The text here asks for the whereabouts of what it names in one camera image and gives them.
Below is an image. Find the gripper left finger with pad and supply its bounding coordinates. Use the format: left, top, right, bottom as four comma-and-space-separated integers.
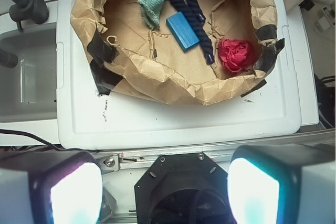
1, 151, 103, 223

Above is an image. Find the gripper right finger with pad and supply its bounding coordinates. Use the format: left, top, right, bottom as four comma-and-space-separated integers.
227, 144, 335, 223

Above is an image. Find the white plastic bin lid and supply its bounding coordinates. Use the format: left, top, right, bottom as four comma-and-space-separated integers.
56, 0, 302, 150

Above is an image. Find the crumpled red paper ball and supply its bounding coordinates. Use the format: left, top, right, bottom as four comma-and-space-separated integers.
218, 38, 255, 73

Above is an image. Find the crumpled brown paper bag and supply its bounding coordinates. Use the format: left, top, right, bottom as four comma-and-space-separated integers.
70, 0, 284, 105

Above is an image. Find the blue wooden block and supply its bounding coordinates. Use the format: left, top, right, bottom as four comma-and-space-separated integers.
166, 12, 200, 51

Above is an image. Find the black cable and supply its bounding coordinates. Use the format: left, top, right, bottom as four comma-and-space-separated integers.
0, 129, 65, 151

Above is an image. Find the black octagonal mount plate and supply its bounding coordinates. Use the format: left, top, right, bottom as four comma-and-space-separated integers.
134, 152, 236, 223

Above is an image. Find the dark navy twisted rope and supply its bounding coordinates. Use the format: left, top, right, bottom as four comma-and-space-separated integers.
166, 0, 214, 65

